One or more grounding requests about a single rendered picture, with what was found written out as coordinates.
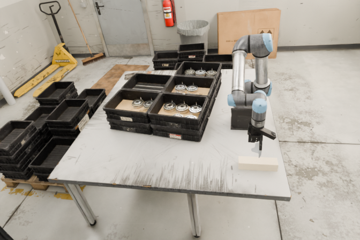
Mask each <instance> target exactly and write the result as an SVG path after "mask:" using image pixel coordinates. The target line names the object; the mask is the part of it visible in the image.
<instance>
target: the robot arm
mask: <svg viewBox="0 0 360 240"><path fill-rule="evenodd" d="M272 51H273V42H272V36H271V34H269V33H263V34H253V35H245V36H243V37H241V38H240V39H238V40H237V42H236V43H235V45H234V47H233V49H232V57H233V67H232V88H231V94H228V97H227V102H228V106H232V107H234V108H252V118H251V122H249V126H248V130H247V134H248V135H249V138H248V142H249V143H255V142H257V143H255V147H253V148H251V151H252V152H255V153H258V154H259V157H258V158H260V157H261V153H262V146H263V136H266V137H268V138H270V139H272V140H274V139H275V138H276V133H275V132H273V131H271V130H269V129H267V128H265V127H264V126H265V120H266V111H267V96H270V95H271V92H272V82H271V81H270V80H269V79H268V56H269V55H270V53H271V52H272ZM248 53H252V55H253V57H254V60H255V72H256V78H255V80H254V81H253V82H251V80H249V79H248V80H247V79H245V58H246V57H247V54H248ZM258 142H259V143H258ZM258 145H259V147H258Z"/></svg>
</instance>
